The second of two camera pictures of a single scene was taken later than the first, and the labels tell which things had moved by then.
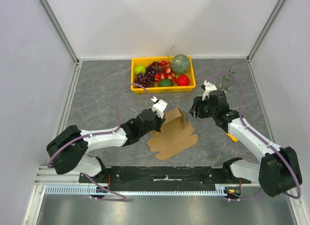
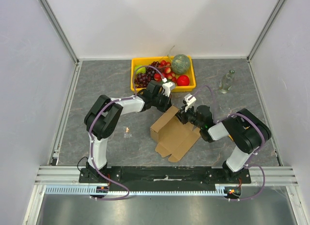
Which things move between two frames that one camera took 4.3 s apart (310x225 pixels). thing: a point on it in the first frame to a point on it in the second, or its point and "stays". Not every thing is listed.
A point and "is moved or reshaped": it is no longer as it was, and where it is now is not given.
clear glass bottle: x=226 y=81 stays
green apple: x=139 y=69 stays
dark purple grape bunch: x=144 y=80 stays
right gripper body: x=196 y=108 to x=182 y=116
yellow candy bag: x=234 y=138 stays
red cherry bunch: x=164 y=72 stays
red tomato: x=183 y=80 stays
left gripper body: x=156 y=124 to x=161 y=102
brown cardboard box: x=175 y=137 is moved or reshaped
